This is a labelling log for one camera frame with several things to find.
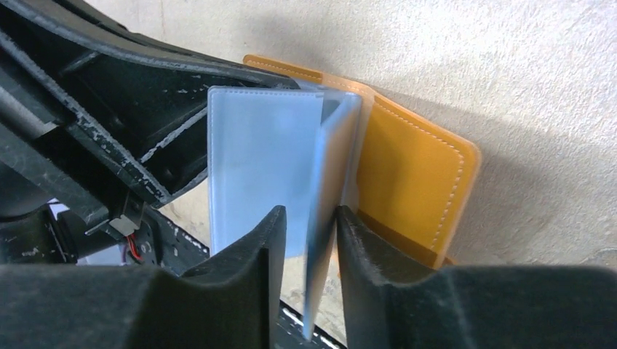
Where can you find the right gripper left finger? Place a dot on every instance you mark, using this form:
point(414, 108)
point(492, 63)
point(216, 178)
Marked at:
point(68, 306)

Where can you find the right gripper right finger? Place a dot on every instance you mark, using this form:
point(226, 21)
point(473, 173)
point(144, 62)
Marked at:
point(391, 300)

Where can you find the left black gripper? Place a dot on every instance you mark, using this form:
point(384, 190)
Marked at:
point(66, 189)

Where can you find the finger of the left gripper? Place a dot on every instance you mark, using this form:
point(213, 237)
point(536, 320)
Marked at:
point(82, 24)

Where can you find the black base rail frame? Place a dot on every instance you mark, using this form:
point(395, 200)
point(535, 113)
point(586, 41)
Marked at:
point(228, 301)

